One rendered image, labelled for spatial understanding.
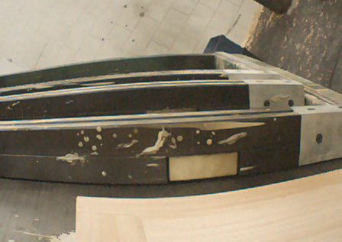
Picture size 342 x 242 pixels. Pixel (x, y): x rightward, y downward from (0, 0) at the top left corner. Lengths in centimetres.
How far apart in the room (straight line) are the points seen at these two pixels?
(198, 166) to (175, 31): 505
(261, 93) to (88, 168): 44
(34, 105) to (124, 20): 469
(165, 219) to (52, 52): 518
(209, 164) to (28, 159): 23
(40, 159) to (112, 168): 10
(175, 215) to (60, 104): 52
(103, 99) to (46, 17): 472
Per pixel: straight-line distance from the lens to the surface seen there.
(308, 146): 74
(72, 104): 101
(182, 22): 575
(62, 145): 69
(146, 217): 53
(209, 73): 121
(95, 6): 569
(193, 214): 53
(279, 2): 492
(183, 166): 70
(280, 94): 105
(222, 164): 71
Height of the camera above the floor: 129
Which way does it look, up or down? 10 degrees down
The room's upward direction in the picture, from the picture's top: 62 degrees counter-clockwise
